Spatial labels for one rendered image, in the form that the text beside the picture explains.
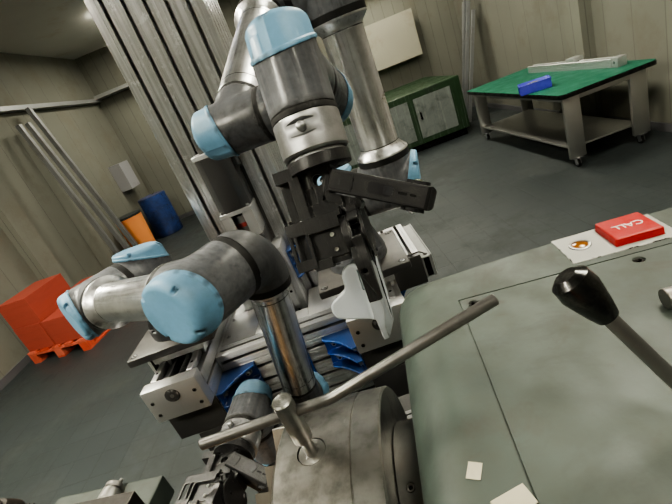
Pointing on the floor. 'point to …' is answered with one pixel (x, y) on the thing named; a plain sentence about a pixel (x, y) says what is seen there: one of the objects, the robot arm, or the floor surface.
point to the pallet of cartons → (44, 320)
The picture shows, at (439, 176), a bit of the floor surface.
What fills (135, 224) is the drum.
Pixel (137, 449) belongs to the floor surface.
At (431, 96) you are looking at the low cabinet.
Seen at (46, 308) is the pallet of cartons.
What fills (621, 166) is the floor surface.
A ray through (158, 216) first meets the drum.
